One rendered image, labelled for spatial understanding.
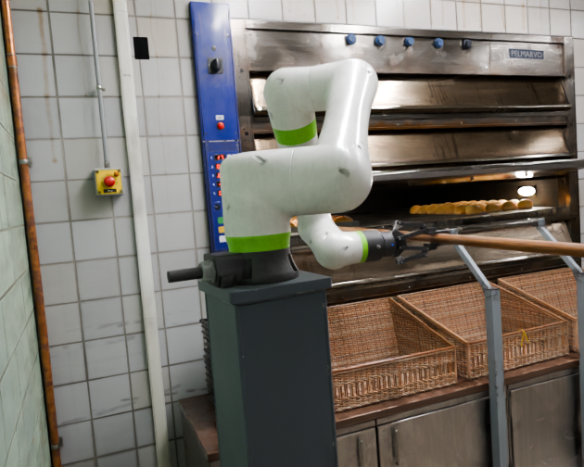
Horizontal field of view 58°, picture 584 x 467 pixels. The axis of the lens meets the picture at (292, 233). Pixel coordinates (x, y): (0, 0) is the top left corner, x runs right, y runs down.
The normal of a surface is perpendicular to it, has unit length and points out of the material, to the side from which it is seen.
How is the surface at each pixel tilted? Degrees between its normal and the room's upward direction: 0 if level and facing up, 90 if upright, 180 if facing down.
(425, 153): 70
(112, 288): 90
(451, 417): 90
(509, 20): 90
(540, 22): 90
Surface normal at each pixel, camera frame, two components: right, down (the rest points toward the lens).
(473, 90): 0.36, -0.32
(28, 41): 0.37, 0.04
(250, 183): -0.24, 0.07
